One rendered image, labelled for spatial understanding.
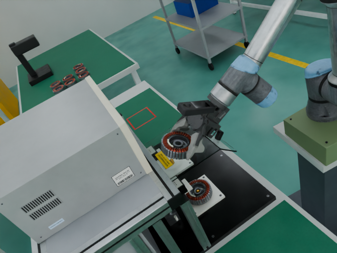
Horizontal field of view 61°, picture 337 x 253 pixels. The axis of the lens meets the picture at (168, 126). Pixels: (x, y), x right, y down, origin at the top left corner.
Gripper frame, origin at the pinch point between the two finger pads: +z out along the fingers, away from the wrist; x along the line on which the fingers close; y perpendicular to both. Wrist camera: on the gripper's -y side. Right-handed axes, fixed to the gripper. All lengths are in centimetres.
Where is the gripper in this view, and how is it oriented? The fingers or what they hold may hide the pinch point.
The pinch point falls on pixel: (176, 145)
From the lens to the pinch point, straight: 93.9
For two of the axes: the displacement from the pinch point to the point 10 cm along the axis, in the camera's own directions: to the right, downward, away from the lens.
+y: 7.0, 3.1, 6.5
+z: -5.8, 7.7, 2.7
